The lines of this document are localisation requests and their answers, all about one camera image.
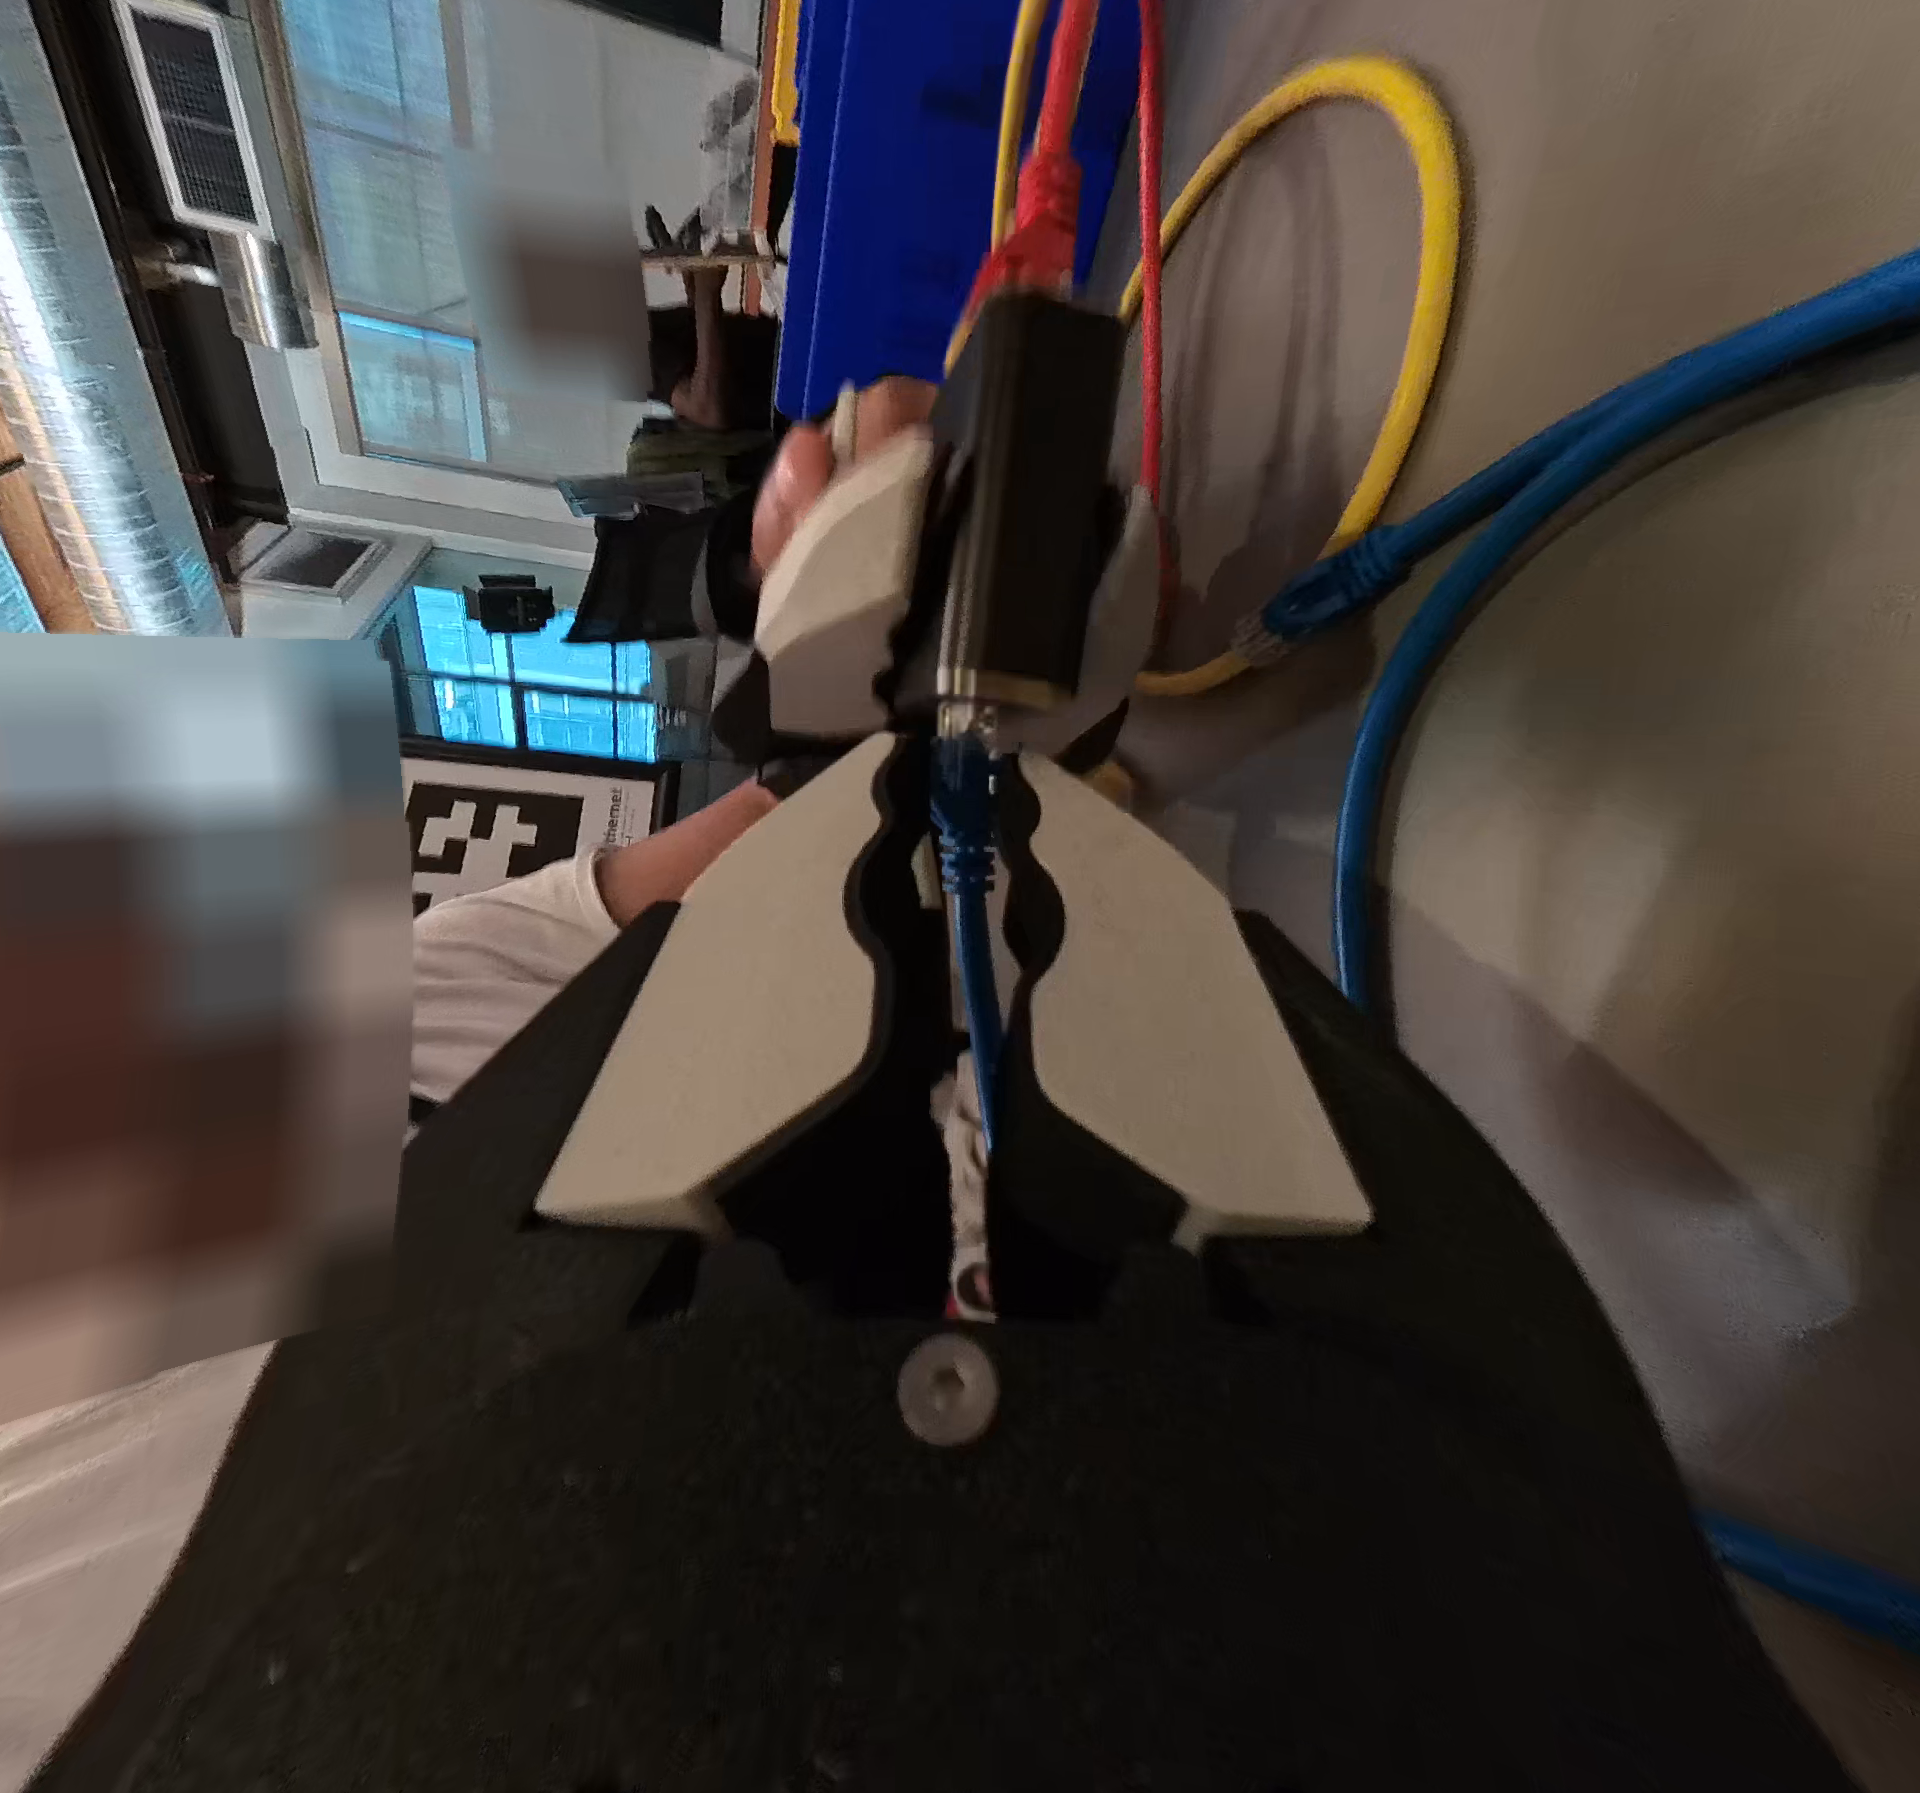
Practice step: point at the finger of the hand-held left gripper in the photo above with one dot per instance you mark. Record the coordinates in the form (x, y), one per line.
(1134, 593)
(840, 593)

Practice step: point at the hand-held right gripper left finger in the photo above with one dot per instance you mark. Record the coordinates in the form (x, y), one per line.
(737, 1013)

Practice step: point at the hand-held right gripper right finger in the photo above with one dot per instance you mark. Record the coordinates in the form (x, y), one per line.
(1185, 1043)

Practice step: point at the black ethernet adapter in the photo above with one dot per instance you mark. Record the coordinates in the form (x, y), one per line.
(1035, 503)

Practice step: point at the blue plastic bin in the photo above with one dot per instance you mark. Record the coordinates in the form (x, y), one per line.
(900, 98)

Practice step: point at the person's left forearm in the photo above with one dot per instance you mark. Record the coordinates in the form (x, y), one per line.
(676, 863)

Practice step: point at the person's left hand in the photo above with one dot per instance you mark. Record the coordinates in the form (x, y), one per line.
(812, 466)

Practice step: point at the black framed white sign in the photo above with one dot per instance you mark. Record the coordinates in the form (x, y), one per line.
(496, 834)

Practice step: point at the large glass window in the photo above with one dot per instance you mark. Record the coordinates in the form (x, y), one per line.
(392, 70)

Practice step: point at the white vent grille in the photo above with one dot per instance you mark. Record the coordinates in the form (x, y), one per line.
(196, 112)

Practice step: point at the silver ventilation duct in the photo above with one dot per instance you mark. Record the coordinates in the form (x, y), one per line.
(90, 398)
(270, 293)

